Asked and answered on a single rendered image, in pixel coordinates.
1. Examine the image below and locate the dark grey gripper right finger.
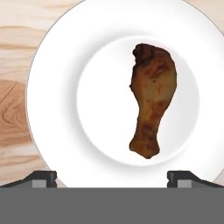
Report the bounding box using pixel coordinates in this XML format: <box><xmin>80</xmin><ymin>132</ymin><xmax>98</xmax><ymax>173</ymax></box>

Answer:
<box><xmin>166</xmin><ymin>171</ymin><xmax>224</xmax><ymax>189</ymax></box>

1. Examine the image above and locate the brown chicken drumstick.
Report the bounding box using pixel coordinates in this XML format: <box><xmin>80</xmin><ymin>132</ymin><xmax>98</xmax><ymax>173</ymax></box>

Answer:
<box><xmin>128</xmin><ymin>43</ymin><xmax>178</xmax><ymax>160</ymax></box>

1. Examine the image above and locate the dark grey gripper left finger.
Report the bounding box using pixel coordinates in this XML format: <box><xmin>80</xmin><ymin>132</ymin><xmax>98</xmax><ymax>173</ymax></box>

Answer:
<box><xmin>0</xmin><ymin>171</ymin><xmax>58</xmax><ymax>189</ymax></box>

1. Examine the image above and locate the white round plate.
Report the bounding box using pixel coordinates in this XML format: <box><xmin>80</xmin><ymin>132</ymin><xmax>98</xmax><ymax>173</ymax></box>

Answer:
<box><xmin>25</xmin><ymin>0</ymin><xmax>224</xmax><ymax>189</ymax></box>

